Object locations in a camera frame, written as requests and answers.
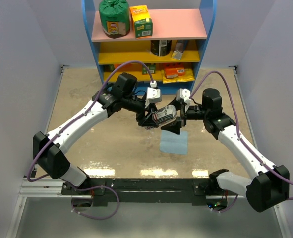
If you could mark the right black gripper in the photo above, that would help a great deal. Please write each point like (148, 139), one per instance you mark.
(175, 127)

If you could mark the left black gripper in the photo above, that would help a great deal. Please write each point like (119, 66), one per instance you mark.
(142, 116)

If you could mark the patterned sunglasses case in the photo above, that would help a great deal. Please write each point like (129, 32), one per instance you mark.
(163, 116)

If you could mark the light blue cleaning cloth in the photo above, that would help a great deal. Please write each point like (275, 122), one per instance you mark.
(173, 143)

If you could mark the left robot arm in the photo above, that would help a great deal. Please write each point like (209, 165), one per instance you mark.
(49, 149)

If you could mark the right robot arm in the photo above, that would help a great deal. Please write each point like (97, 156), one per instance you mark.
(267, 183)

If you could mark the yellow snack bag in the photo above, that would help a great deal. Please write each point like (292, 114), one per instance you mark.
(188, 77)

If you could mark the orange box on shelf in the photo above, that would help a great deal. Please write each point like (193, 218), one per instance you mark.
(173, 70)

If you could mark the small green box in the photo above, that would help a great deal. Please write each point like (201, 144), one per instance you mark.
(151, 67)

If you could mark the orange packet left shelf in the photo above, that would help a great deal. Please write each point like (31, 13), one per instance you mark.
(112, 67)

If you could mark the blue shelf unit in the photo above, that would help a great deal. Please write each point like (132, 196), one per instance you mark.
(194, 25)

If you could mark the silver foil pouch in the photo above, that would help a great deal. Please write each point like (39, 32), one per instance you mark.
(179, 49)

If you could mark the black labelled can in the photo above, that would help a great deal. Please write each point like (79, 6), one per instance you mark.
(161, 47)

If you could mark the orange green sponge box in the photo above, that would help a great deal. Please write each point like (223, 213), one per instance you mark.
(141, 21)

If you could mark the green toilet paper pack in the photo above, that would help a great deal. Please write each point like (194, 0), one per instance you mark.
(115, 18)

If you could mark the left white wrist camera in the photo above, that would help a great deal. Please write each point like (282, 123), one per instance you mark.
(153, 94)

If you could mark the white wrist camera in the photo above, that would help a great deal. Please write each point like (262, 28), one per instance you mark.
(183, 95)
(153, 94)

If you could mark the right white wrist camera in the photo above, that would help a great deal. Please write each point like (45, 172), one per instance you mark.
(183, 95)

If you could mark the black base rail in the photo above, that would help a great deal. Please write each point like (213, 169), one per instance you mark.
(144, 190)

